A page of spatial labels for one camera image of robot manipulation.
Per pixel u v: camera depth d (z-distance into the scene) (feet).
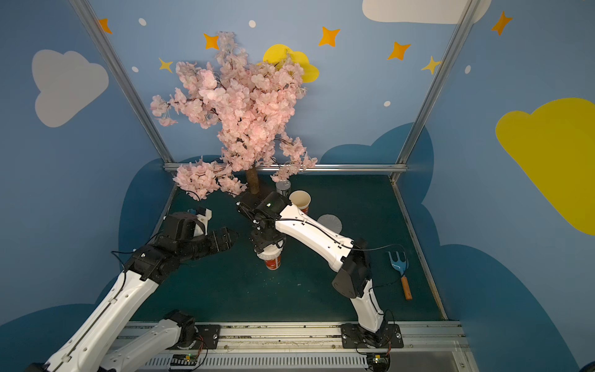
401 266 2.92
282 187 3.65
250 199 1.97
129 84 2.83
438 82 2.81
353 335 2.50
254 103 2.40
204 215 2.21
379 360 2.40
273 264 2.83
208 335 2.47
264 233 2.09
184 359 2.39
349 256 1.55
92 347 1.28
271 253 2.46
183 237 1.80
